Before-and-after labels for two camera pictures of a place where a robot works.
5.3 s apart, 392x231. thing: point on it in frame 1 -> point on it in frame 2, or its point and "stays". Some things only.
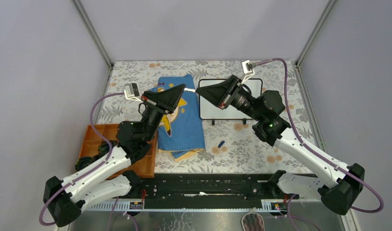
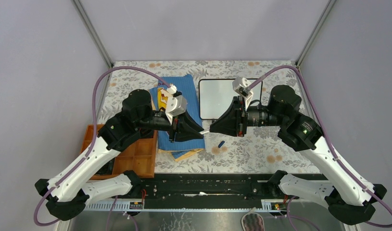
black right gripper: (222, 94) -> (233, 122)
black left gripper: (164, 102) -> (183, 135)
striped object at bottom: (252, 221) stays
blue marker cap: (221, 144) stays
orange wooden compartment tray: (144, 162) stays
